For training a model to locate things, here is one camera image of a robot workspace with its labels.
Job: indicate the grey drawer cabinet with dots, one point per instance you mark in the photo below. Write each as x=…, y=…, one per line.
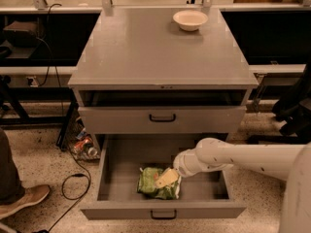
x=141, y=58

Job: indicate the white bowl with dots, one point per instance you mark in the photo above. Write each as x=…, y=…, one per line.
x=190, y=20

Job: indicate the green jalapeno chip bag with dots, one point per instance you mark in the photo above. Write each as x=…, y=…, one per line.
x=146, y=184

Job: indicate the black upper drawer handle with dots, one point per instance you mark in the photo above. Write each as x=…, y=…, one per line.
x=159, y=119

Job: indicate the open grey bottom drawer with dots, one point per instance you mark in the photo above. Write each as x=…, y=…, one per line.
x=124, y=157

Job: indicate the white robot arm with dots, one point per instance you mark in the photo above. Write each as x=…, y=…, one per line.
x=290, y=163

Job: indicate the wire basket with cans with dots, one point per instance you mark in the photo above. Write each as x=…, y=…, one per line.
x=78, y=141

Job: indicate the black drawer handle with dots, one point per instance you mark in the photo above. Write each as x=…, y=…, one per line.
x=159, y=119
x=163, y=215

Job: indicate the black lower drawer handle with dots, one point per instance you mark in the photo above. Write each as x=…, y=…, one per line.
x=163, y=215

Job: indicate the dark box on shelf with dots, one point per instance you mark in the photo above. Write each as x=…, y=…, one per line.
x=24, y=34

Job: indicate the black rolling chair base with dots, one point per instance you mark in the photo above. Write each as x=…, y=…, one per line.
x=294, y=108

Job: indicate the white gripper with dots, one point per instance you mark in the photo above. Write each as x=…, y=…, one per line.
x=182, y=165

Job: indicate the closed grey upper drawer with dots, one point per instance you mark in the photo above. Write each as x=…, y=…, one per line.
x=100, y=120

